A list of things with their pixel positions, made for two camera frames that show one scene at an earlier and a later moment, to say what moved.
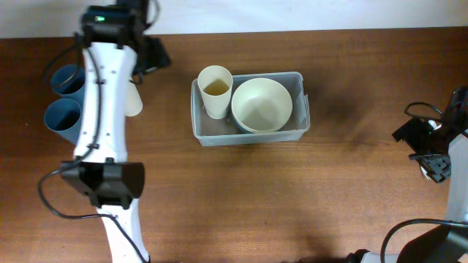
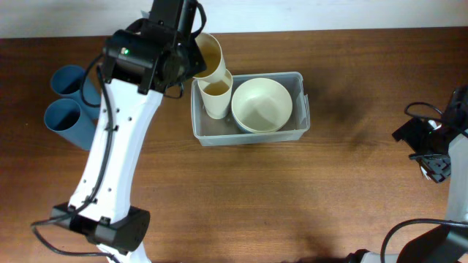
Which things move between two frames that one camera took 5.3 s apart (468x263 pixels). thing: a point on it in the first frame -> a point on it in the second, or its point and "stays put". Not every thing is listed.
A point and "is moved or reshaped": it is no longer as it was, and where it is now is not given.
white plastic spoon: (433, 124) stays put
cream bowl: (261, 105) stays put
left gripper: (161, 58) -> (197, 61)
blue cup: (64, 116) stays put
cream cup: (134, 104) is moved or reshaped
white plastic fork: (425, 173) stays put
